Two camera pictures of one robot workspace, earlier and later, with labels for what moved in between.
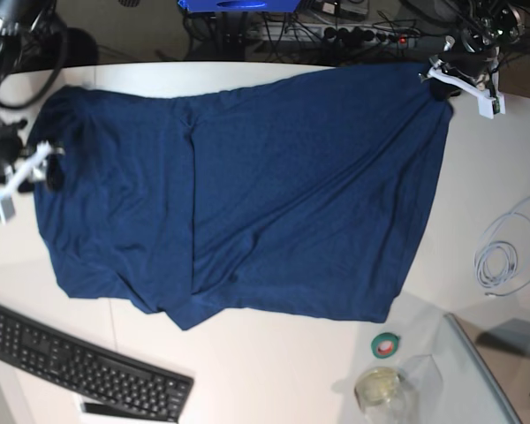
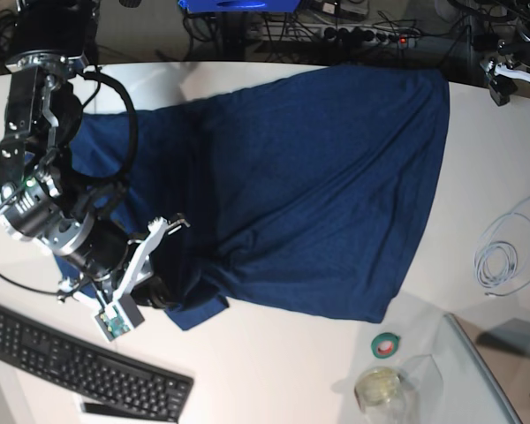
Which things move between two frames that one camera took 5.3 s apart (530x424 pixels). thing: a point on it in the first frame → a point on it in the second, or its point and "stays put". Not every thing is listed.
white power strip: x=329 y=35 stays put
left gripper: x=2 y=150 → x=102 y=247
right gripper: x=473 y=65 → x=529 y=53
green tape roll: x=385 y=344 stays put
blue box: x=213 y=6 stays put
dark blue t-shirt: x=302 y=197 stays put
